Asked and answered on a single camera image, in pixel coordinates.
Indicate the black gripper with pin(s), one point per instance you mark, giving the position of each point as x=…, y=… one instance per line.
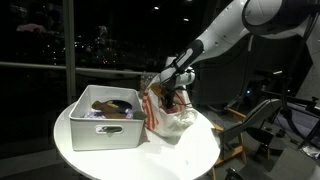
x=169, y=89

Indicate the green soft item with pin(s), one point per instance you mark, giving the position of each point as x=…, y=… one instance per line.
x=139, y=115

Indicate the black bowl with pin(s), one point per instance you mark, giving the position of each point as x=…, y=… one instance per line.
x=121, y=104

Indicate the brown plush moose toy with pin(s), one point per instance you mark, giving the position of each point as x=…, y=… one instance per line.
x=106, y=108

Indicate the purple crinkly cloth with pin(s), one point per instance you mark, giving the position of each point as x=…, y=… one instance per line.
x=95, y=115

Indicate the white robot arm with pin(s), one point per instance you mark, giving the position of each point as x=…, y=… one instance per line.
x=233, y=26

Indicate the white plastic bag orange print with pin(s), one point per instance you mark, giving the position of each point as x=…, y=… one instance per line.
x=173, y=121

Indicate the clear bag of snacks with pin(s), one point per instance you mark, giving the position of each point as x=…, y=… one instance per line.
x=146, y=81

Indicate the white plastic basket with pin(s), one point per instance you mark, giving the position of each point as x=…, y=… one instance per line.
x=106, y=136

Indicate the wooden folding chair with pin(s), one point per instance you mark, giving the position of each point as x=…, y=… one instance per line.
x=246, y=123

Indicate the grey window post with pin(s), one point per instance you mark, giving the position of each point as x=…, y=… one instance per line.
x=69, y=50

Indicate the metal window rail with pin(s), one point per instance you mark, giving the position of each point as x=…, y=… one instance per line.
x=33, y=65

